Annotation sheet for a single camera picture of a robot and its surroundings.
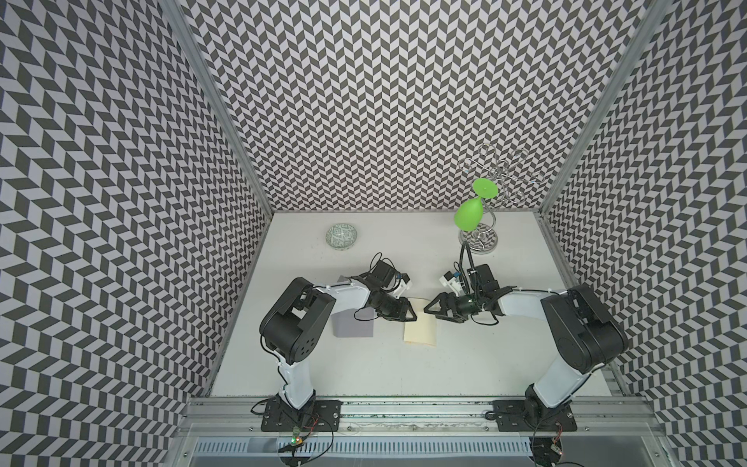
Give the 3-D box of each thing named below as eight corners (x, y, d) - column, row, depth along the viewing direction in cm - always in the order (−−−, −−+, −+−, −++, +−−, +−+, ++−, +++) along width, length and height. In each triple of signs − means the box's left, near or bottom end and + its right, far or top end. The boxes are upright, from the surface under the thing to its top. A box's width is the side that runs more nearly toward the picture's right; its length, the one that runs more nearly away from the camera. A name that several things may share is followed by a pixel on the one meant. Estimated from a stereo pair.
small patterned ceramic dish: (325, 250, 108) (323, 244, 105) (329, 229, 115) (327, 223, 112) (355, 250, 108) (355, 244, 105) (357, 229, 115) (357, 223, 112)
